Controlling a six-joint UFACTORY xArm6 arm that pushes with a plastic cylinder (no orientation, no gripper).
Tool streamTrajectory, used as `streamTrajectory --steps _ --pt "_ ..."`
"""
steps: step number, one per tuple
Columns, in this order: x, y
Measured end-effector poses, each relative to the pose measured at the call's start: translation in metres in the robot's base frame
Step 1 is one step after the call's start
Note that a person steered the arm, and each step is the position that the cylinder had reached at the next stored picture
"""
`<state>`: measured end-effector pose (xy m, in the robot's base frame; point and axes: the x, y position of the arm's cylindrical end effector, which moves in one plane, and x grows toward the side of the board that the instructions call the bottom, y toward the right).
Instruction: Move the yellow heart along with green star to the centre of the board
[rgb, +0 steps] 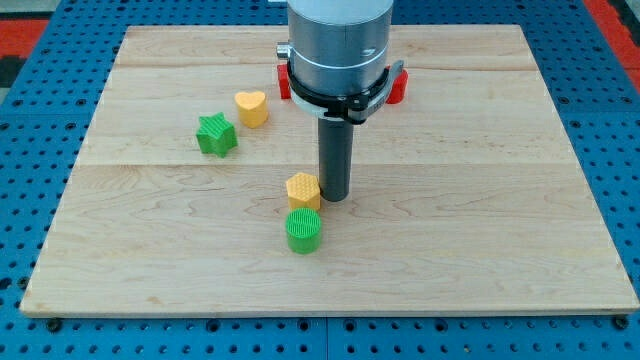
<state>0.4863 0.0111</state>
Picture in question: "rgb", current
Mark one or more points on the yellow heart block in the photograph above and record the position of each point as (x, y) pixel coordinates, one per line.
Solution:
(252, 108)

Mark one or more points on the green cylinder block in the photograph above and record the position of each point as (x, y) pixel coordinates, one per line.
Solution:
(304, 230)

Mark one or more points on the wooden board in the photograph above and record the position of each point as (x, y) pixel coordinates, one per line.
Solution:
(466, 198)

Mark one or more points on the red block right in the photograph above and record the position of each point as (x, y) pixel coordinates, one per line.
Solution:
(398, 90)

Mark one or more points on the red block left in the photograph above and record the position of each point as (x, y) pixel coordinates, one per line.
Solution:
(283, 81)

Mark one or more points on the red block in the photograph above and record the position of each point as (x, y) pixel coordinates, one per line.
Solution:
(398, 90)
(283, 81)

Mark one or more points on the green star block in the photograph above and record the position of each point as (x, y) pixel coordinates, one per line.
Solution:
(216, 135)

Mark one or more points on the yellow hexagon block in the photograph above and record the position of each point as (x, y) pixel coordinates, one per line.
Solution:
(303, 191)

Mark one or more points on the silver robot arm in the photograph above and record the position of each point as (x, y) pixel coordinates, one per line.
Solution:
(337, 48)

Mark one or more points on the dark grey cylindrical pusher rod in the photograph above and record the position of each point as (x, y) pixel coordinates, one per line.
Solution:
(335, 139)

